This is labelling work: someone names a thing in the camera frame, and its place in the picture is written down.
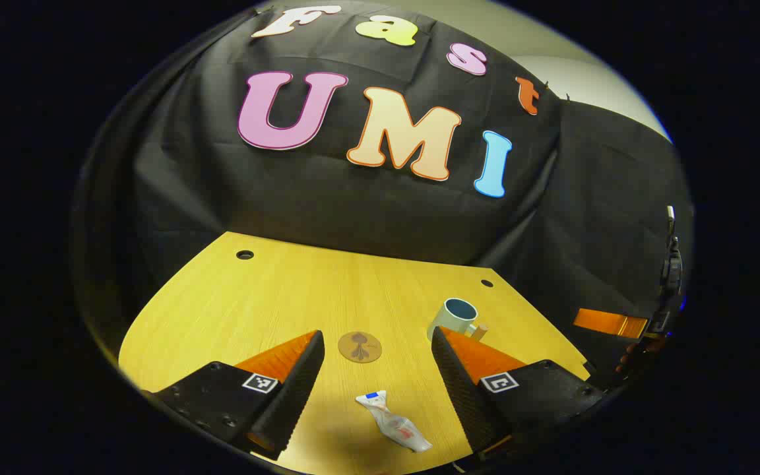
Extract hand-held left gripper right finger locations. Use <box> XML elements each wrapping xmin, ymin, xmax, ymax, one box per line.
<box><xmin>431</xmin><ymin>326</ymin><xmax>605</xmax><ymax>459</ymax></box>

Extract white toothpaste tube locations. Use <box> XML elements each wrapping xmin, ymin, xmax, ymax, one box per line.
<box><xmin>356</xmin><ymin>390</ymin><xmax>433</xmax><ymax>453</ymax></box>

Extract round brown coaster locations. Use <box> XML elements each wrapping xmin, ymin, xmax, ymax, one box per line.
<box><xmin>338</xmin><ymin>331</ymin><xmax>383</xmax><ymax>364</ymax></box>

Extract pale green cup wooden handle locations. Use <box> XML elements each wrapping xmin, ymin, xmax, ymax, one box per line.
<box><xmin>427</xmin><ymin>298</ymin><xmax>490</xmax><ymax>342</ymax></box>

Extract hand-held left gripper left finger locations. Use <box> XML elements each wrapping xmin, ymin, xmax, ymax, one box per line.
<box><xmin>142</xmin><ymin>330</ymin><xmax>325</xmax><ymax>461</ymax></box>

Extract black backdrop cloth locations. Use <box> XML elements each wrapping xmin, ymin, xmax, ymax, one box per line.
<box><xmin>73</xmin><ymin>0</ymin><xmax>694</xmax><ymax>390</ymax></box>

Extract wooden desktop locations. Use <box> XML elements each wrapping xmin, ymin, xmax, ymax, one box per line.
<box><xmin>118</xmin><ymin>231</ymin><xmax>592</xmax><ymax>475</ymax></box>

